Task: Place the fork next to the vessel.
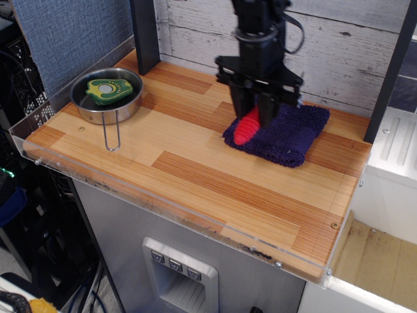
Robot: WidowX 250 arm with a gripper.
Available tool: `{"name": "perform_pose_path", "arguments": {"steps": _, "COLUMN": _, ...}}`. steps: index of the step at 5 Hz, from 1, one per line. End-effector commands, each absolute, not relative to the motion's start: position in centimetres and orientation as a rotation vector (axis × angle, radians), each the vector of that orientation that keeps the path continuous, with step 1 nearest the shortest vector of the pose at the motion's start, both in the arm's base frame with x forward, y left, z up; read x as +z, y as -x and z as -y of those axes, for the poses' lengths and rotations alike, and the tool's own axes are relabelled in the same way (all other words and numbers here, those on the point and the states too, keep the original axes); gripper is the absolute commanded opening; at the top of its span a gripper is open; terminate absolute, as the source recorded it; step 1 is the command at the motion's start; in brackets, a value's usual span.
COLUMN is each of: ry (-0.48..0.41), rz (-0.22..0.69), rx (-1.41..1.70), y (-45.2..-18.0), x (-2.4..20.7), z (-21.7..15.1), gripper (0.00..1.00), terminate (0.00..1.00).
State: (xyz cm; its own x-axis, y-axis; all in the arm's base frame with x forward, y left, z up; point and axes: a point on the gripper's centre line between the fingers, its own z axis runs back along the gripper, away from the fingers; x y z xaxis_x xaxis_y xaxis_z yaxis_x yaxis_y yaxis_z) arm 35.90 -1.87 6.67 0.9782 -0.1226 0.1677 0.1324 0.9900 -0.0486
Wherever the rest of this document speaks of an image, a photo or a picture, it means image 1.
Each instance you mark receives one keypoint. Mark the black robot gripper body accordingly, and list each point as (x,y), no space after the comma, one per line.
(259,67)

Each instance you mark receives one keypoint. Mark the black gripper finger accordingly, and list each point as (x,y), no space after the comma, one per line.
(268,106)
(243,99)

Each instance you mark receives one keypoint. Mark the red handled metal fork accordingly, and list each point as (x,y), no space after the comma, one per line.
(247,127)

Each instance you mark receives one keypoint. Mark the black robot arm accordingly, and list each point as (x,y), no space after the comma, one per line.
(263,16)

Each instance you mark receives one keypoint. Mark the dark purple folded towel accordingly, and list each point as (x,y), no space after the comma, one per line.
(288,138)

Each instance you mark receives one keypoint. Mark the green yellow toy pepper slice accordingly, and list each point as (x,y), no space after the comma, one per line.
(108,91)

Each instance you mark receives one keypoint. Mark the blue fabric panel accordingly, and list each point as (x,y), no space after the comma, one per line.
(67,37)

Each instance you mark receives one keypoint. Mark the stainless toy fridge cabinet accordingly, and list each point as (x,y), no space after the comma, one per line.
(119,227)

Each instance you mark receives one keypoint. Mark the grey water dispenser panel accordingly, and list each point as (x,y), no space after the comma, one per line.
(181,283)

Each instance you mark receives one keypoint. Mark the white toy sink unit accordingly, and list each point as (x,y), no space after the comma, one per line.
(374,266)

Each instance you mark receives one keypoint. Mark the clear acrylic edge guard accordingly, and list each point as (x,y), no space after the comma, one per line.
(173,162)

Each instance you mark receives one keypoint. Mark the steel pan with wire handle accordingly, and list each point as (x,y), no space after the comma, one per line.
(112,114)

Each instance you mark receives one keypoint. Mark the black vertical post right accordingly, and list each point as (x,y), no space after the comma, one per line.
(400,51)

